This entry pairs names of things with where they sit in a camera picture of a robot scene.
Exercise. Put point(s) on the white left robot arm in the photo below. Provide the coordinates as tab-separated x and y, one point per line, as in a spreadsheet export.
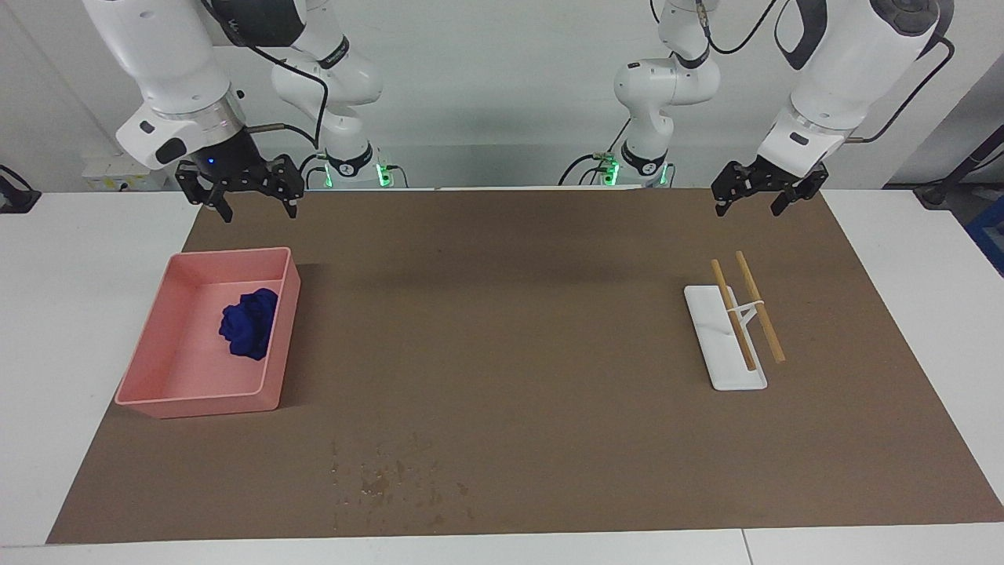
839	71

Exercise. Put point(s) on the black clamp mount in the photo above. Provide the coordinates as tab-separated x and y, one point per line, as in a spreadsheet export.
16	200

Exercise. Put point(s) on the blue towel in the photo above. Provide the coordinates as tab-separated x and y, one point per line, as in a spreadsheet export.
247	326

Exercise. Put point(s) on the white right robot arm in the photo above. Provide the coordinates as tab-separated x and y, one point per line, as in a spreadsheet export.
165	55

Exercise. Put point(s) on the white rod holder bracket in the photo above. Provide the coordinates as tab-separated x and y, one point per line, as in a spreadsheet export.
745	308

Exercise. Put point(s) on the brown table mat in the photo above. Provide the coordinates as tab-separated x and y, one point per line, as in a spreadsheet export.
510	353

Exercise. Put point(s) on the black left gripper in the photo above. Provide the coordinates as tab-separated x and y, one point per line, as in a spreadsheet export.
782	174

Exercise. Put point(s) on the white rack base tray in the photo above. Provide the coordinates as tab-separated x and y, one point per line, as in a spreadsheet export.
729	373

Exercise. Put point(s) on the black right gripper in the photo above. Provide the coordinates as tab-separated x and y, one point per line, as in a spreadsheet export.
227	161

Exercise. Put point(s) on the black stand leg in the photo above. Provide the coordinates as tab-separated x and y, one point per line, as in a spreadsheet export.
937	195

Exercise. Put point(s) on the pink plastic bin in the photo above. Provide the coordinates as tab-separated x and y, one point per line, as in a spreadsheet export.
180	369

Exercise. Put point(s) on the wooden rod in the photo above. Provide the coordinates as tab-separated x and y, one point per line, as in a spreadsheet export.
751	282
726	294

